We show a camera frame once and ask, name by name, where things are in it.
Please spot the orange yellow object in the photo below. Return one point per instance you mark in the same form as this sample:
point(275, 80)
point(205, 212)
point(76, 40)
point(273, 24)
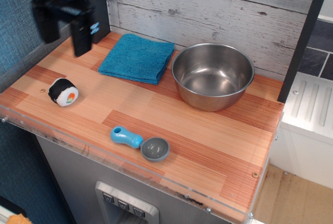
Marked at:
point(18, 219)

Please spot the white ridged side cabinet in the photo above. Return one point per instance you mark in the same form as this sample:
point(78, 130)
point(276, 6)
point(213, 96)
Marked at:
point(303, 144)

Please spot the blue folded cloth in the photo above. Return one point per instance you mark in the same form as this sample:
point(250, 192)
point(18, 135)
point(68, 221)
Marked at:
point(137, 59)

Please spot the blue grey toy scoop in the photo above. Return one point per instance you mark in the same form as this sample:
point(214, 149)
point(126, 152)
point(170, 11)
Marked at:
point(153, 149)

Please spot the stainless steel bowl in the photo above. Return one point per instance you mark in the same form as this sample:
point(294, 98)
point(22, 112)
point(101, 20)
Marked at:
point(211, 76)

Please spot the dark right vertical post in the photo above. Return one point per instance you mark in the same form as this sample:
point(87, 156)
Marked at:
point(305, 35)

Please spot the plush sushi roll toy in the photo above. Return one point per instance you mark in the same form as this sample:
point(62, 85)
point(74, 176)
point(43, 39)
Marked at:
point(63, 92)

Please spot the silver dispenser button panel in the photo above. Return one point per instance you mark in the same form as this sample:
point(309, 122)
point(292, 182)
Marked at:
point(120, 207)

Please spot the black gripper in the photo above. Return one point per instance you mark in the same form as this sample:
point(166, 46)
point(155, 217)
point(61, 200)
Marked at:
point(78, 12)

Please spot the grey toy kitchen cabinet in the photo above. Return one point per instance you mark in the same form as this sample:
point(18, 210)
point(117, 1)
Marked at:
point(77, 175)

